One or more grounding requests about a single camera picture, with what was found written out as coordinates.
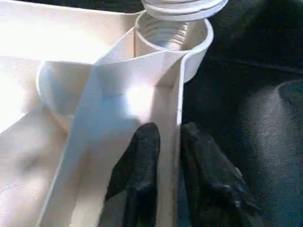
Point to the black mat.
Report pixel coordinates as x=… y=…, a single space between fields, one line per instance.
x=260 y=118

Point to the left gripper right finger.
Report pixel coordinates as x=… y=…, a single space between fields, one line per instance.
x=208 y=189

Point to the white plastic table leg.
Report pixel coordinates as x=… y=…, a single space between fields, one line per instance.
x=184 y=9

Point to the white plastic table top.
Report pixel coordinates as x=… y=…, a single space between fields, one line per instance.
x=47 y=59

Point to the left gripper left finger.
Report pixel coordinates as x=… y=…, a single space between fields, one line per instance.
x=139 y=170

